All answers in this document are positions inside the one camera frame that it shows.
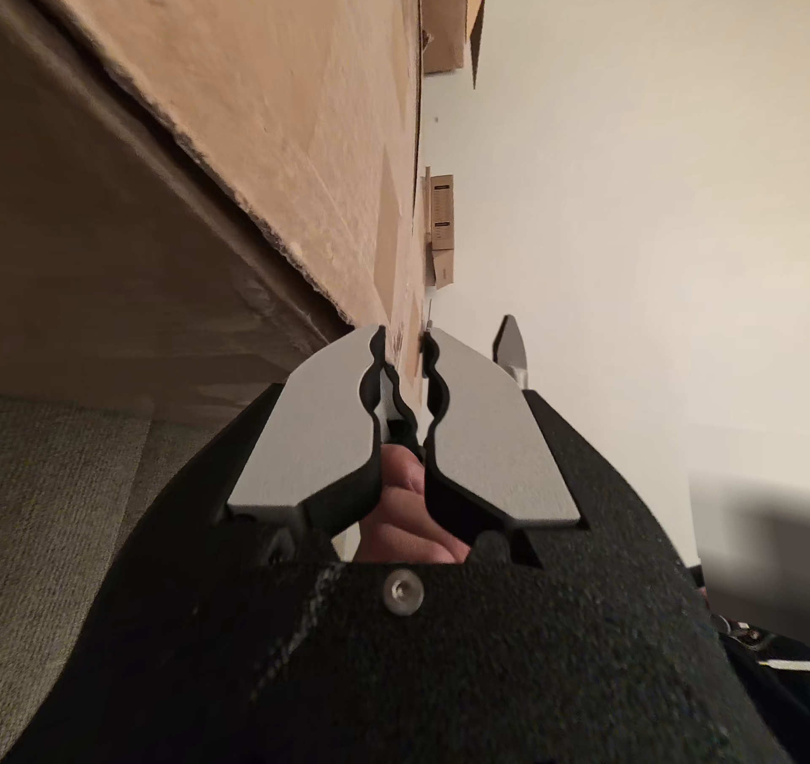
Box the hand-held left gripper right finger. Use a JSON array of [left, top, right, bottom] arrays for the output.
[[419, 328, 582, 551]]

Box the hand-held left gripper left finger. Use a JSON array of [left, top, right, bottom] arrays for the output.
[[227, 325, 387, 551]]

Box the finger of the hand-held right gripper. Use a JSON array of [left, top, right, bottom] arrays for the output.
[[378, 362, 424, 461], [492, 314, 529, 390]]

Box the large brown cardboard box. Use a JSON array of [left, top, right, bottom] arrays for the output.
[[0, 0, 426, 436]]

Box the person's right hand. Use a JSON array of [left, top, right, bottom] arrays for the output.
[[354, 444, 472, 564]]

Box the open cardboard box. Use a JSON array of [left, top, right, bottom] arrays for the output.
[[418, 0, 488, 89]]

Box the black striped garment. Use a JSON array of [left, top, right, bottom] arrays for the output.
[[696, 565, 810, 764]]

